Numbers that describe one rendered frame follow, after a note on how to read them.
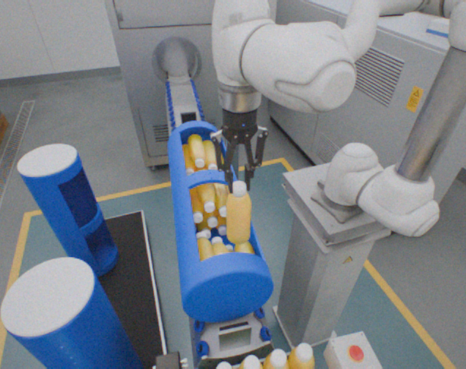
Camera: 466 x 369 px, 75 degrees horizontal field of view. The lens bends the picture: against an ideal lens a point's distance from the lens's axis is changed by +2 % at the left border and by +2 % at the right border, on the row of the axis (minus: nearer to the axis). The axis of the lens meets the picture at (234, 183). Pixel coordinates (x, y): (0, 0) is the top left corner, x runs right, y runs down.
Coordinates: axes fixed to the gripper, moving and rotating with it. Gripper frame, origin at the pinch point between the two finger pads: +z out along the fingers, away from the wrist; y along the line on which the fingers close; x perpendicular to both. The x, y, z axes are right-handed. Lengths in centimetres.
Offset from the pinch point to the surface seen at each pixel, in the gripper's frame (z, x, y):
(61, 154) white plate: 42, -90, 74
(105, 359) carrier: 78, 3, 53
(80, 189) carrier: 75, -101, 77
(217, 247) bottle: 36.9, -8.3, 5.6
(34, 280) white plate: 43, -13, 68
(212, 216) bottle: 38.5, -25.2, 4.8
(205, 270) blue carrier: 24.7, 8.2, 11.4
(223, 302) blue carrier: 38.3, 11.1, 7.0
